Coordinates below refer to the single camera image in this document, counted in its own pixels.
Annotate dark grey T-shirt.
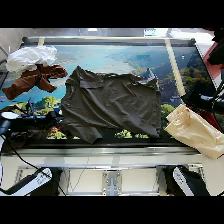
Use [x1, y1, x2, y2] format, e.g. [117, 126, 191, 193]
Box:
[60, 65, 163, 145]

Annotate brown garment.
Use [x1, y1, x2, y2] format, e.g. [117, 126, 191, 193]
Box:
[1, 63, 69, 101]

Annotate cream garment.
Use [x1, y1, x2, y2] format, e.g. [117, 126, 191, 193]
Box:
[164, 103, 224, 160]

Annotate white garment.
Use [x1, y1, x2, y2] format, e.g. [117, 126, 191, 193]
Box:
[5, 45, 58, 73]

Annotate black cable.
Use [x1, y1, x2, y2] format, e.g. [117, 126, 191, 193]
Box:
[1, 134, 42, 171]

